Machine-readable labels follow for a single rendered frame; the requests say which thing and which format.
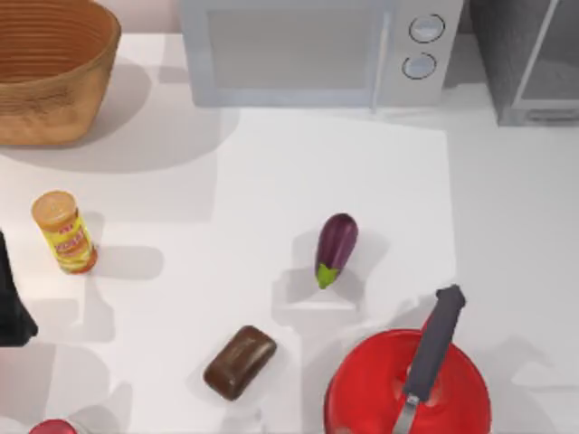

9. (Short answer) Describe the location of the purple eggplant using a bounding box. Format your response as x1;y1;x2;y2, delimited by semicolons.
315;212;359;290

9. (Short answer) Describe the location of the brown bread loaf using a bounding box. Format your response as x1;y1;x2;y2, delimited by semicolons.
202;325;279;402

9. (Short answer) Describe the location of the pale microwave oven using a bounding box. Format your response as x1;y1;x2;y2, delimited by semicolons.
176;0;465;114

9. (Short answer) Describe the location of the red pan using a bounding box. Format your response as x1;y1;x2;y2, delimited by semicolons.
323;328;491;434

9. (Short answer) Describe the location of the microwave knob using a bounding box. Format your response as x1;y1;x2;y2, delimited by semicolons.
401;51;439;82
408;13;447;45

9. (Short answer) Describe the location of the yellow and orange can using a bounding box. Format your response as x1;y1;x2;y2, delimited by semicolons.
31;190;99;276

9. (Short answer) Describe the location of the woven brown basket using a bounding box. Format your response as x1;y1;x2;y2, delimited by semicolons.
0;0;123;147

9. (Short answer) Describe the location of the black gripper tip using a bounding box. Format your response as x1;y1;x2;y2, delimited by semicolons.
0;231;39;348

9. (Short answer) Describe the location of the red round object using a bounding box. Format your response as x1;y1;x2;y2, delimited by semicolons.
27;419;79;434

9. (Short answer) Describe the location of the microwave door handle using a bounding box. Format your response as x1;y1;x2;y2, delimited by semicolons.
370;9;393;114

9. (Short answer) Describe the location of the dark grey pan handle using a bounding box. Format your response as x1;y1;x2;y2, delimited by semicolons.
392;284;467;434

